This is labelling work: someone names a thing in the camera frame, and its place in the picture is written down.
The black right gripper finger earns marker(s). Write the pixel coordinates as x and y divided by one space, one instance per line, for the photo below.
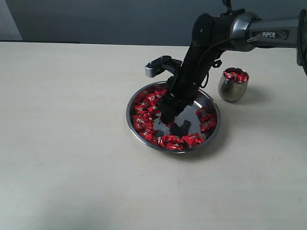
178 107
166 107

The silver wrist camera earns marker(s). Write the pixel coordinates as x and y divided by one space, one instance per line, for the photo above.
161 64

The steel cup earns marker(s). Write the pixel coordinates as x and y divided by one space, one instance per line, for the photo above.
230 91

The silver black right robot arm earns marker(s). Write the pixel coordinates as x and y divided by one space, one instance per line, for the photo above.
235 31

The red candy in cup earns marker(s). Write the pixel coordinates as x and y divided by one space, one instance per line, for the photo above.
236 77

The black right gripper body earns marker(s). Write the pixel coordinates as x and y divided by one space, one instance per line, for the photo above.
196 64

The red wrapped candy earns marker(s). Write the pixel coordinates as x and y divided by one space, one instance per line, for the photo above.
207 125
160 93
193 140
148 135
203 114
170 142
150 99

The round steel plate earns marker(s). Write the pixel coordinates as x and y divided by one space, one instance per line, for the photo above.
193 129

